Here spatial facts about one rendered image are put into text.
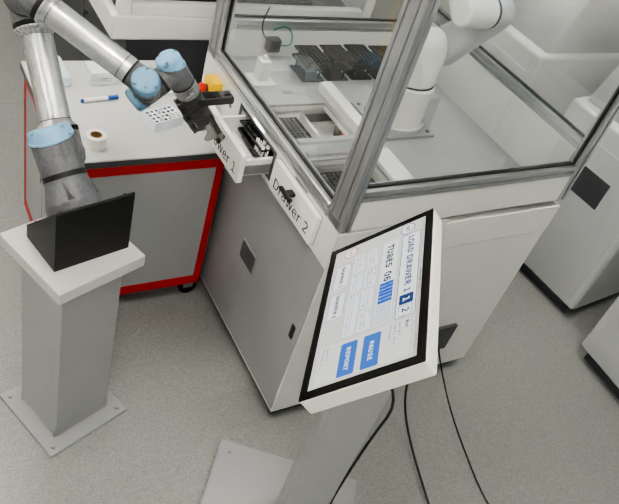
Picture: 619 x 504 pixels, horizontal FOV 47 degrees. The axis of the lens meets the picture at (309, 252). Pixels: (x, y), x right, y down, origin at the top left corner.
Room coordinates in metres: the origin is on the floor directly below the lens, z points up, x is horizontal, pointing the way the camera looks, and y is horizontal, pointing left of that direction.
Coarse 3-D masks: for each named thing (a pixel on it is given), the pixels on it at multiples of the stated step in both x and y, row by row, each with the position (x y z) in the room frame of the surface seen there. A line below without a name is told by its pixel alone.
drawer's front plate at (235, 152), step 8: (216, 112) 2.02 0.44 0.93; (216, 120) 1.99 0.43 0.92; (224, 128) 1.94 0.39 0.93; (232, 136) 1.91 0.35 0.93; (224, 144) 1.92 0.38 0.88; (232, 144) 1.88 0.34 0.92; (216, 152) 1.95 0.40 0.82; (224, 152) 1.91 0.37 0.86; (232, 152) 1.88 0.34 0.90; (240, 152) 1.84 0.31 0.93; (224, 160) 1.91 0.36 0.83; (232, 160) 1.87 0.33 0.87; (240, 160) 1.83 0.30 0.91; (240, 168) 1.83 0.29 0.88; (232, 176) 1.85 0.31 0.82; (240, 176) 1.83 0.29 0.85
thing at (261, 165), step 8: (224, 120) 2.06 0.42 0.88; (232, 120) 2.08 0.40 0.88; (232, 128) 2.08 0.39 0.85; (240, 136) 2.07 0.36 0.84; (248, 160) 1.87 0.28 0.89; (256, 160) 1.88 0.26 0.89; (264, 160) 1.90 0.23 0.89; (248, 168) 1.87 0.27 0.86; (256, 168) 1.89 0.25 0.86; (264, 168) 1.91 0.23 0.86
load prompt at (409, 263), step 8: (416, 232) 1.42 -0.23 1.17; (408, 240) 1.40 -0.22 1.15; (416, 240) 1.39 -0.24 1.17; (408, 248) 1.37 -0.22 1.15; (416, 248) 1.36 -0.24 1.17; (408, 256) 1.34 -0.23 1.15; (416, 256) 1.33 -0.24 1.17; (400, 264) 1.32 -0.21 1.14; (408, 264) 1.31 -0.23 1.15; (416, 264) 1.30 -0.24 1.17; (400, 272) 1.29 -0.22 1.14; (408, 272) 1.28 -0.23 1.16; (416, 272) 1.27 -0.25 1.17; (400, 280) 1.26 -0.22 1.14; (408, 280) 1.25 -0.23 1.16; (416, 280) 1.24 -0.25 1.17; (400, 288) 1.23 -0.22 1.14; (408, 288) 1.22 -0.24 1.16; (416, 288) 1.21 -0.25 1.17; (400, 296) 1.20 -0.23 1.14; (408, 296) 1.19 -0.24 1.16; (400, 304) 1.17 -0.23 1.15; (408, 304) 1.16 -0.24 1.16; (400, 312) 1.15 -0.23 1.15; (408, 312) 1.14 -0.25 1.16
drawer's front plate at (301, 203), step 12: (276, 168) 1.86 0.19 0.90; (288, 180) 1.80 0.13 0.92; (276, 192) 1.83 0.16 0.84; (300, 192) 1.75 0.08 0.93; (300, 204) 1.73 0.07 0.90; (312, 204) 1.71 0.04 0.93; (300, 216) 1.71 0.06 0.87; (312, 216) 1.67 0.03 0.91; (300, 228) 1.70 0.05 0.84; (312, 228) 1.66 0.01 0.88; (312, 240) 1.66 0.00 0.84
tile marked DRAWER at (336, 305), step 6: (342, 294) 1.29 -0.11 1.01; (330, 300) 1.28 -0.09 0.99; (336, 300) 1.27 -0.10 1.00; (342, 300) 1.26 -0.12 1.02; (330, 306) 1.26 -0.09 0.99; (336, 306) 1.25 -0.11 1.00; (342, 306) 1.24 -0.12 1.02; (330, 312) 1.23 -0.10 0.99; (336, 312) 1.23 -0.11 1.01; (342, 312) 1.22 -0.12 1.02; (330, 318) 1.21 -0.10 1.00; (336, 318) 1.20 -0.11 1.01
